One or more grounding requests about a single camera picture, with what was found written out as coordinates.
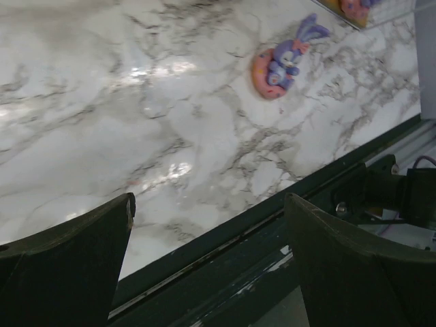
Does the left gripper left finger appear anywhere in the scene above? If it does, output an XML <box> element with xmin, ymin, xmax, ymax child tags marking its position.
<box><xmin>1</xmin><ymin>193</ymin><xmax>136</xmax><ymax>326</ymax></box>

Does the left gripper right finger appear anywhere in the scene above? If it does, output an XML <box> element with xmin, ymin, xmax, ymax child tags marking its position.
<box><xmin>284</xmin><ymin>193</ymin><xmax>435</xmax><ymax>326</ymax></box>

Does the purple bunny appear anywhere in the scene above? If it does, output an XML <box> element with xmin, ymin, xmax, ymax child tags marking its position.
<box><xmin>251</xmin><ymin>13</ymin><xmax>330</xmax><ymax>99</ymax></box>
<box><xmin>340</xmin><ymin>0</ymin><xmax>379</xmax><ymax>20</ymax></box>

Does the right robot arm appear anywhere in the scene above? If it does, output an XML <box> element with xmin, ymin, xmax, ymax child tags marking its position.
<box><xmin>330</xmin><ymin>155</ymin><xmax>435</xmax><ymax>230</ymax></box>

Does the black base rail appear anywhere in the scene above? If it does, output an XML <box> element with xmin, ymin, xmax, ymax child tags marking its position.
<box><xmin>108</xmin><ymin>117</ymin><xmax>435</xmax><ymax>326</ymax></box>

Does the white wire wooden shelf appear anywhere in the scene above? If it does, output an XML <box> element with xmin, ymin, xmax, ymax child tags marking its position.
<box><xmin>314</xmin><ymin>0</ymin><xmax>417</xmax><ymax>30</ymax></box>

